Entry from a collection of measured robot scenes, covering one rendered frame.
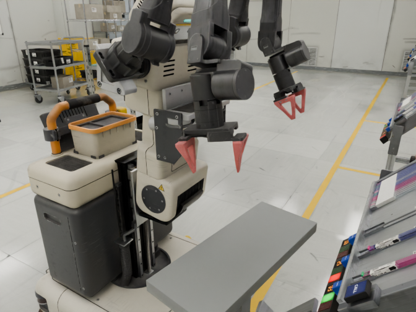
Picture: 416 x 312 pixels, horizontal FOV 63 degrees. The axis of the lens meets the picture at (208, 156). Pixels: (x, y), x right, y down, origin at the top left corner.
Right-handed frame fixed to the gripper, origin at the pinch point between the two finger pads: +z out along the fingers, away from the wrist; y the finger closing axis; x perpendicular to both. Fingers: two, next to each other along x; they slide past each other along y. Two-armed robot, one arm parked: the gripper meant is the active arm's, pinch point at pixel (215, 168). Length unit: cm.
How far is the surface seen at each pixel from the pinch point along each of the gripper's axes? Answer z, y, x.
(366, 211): 29, 34, 40
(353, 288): 24.8, 26.5, -3.0
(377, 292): 24.6, 30.6, -3.8
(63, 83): -13, -372, 409
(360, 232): 29, 31, 27
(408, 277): 23.5, 36.7, 0.2
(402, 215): 24, 41, 28
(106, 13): -130, -356, 555
